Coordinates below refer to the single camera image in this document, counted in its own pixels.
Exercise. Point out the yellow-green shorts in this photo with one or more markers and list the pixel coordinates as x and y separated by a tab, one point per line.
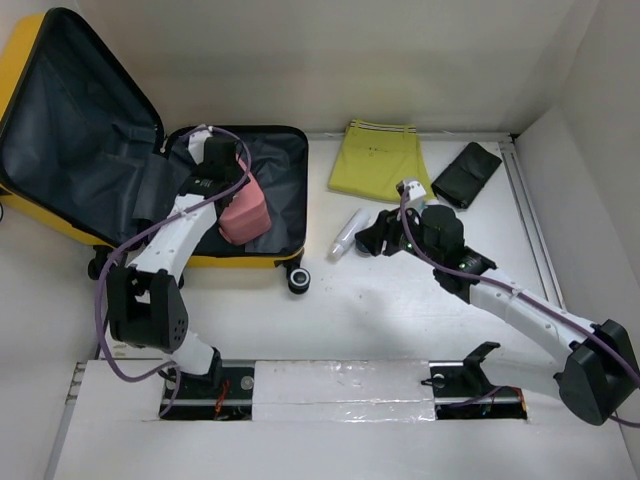
374	158

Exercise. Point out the white bottle pink-teal cap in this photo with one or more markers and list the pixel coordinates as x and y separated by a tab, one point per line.
427	203

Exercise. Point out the white tube bottle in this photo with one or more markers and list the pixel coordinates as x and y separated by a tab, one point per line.
346	237

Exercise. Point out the black leather pouch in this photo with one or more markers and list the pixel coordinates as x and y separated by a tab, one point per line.
463	179

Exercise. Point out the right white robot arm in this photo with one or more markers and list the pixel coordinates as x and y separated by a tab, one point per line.
594	369

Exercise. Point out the aluminium side rail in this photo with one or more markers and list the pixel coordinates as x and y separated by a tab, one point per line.
532	228

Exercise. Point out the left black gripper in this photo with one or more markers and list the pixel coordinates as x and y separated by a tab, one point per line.
238	176

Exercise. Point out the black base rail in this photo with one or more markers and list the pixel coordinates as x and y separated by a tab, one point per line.
457	396

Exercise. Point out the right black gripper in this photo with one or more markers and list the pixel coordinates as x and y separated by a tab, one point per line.
387	227

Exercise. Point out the pink toiletry case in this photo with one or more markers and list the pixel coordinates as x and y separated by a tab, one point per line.
247	216

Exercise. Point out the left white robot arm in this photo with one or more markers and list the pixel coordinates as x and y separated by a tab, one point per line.
145	308

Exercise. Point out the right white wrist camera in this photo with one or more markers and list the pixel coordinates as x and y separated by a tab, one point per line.
412	193

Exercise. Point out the round dark blue tin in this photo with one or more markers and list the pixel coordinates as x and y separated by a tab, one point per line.
361	249

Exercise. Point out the yellow hard-shell suitcase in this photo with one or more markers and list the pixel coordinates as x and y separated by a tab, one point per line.
84	151

